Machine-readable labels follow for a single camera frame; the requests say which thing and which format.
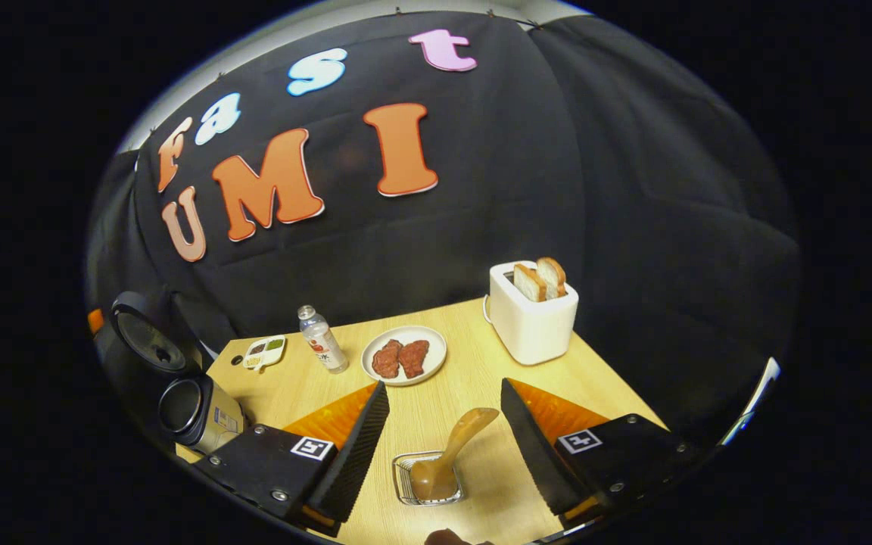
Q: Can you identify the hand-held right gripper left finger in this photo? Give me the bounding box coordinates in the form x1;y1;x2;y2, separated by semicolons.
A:
194;381;391;531

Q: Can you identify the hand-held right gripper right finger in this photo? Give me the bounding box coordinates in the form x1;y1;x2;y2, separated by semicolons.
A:
500;377;702;531

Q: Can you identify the metal wire chopstick holder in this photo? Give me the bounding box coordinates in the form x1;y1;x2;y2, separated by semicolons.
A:
393;450;466;506

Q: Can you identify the wooden spoon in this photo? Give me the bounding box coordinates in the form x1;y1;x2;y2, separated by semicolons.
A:
410;407;500;502

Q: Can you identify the dark grey rice cooker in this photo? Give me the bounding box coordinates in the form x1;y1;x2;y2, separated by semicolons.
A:
109;291;248;455

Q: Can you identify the red meat piece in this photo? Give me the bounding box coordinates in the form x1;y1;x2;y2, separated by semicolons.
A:
372;339;404;379
398;340;431;379

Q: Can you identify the clear drink bottle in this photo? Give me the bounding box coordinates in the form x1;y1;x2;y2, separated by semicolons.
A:
297;304;350;375

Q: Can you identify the white toaster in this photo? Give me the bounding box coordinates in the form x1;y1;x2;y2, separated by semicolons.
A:
484;260;580;366

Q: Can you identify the white divided sauce dish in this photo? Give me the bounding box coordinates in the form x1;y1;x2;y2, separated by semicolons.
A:
242;335;287;372

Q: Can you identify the white plate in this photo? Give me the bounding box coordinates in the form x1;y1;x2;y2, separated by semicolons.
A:
361;325;448;387

